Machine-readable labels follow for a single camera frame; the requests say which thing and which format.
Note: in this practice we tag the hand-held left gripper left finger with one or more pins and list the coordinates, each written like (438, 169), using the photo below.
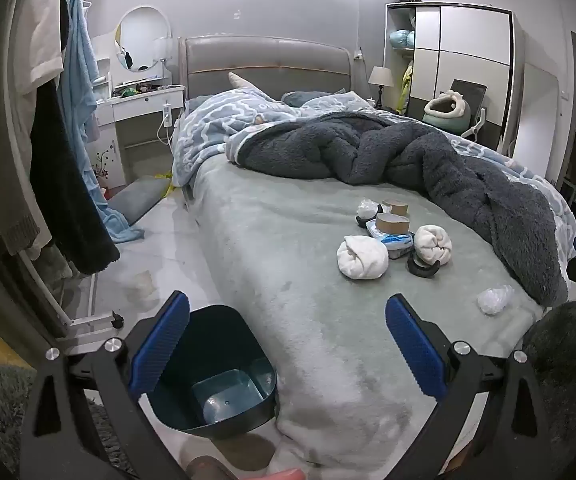
(162, 345)

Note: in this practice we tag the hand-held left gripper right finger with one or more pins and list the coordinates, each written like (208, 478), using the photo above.
(413, 345)

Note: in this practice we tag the dark teal trash bin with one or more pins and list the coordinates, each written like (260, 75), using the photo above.
(227, 395)

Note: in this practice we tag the clear plastic bag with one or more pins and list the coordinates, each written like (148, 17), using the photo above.
(494, 300)

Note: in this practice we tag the blue cartoon tissue packet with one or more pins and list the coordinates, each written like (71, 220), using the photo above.
(398, 246)

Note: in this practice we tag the black tape roll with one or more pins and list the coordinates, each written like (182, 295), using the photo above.
(420, 269)

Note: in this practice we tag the white clothes rack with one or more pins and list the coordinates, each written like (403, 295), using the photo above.
(87, 321)

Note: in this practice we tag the white rolled cloth ball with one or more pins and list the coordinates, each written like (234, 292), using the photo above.
(363, 257)
(433, 244)

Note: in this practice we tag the brown tape roll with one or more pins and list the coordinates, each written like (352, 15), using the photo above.
(395, 207)
(392, 224)

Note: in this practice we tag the white crumpled bag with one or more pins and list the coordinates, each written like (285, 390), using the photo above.
(367, 207)

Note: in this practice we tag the bed with grey-green sheet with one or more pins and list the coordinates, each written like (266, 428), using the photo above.
(293, 260)

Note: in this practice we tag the grey floor cushion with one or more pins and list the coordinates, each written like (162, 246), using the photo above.
(137, 197)

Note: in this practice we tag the yellow cloth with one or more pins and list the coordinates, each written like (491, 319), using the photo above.
(165, 182)

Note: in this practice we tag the dark grey fuzzy blanket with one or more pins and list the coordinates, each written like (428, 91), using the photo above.
(393, 150)

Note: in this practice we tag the dark chair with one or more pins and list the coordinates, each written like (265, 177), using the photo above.
(470, 92)

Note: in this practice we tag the cream and green cat bed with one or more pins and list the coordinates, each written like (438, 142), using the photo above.
(445, 110)

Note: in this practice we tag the white wardrobe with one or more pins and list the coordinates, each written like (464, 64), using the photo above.
(468, 60)

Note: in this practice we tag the blue patterned duvet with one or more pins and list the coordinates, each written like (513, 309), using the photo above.
(212, 120)

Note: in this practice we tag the white power strip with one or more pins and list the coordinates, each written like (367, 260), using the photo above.
(166, 112)

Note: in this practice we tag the beige knit hanging garment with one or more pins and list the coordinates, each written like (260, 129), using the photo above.
(7, 160)

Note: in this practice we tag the white vanity desk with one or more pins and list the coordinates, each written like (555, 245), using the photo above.
(132, 105)

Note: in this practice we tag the bedside lamp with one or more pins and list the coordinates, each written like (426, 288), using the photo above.
(381, 77)

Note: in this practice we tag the grey-blue pillow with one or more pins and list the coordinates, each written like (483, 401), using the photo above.
(303, 98)

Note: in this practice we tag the light blue hanging towel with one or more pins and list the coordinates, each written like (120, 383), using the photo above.
(80, 75)

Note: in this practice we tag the grey padded headboard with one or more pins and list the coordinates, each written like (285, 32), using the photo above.
(268, 65)

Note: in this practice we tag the round vanity mirror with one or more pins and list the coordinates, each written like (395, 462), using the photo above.
(140, 40)

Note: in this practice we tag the white hanging garment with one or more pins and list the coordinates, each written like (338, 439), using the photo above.
(37, 25)

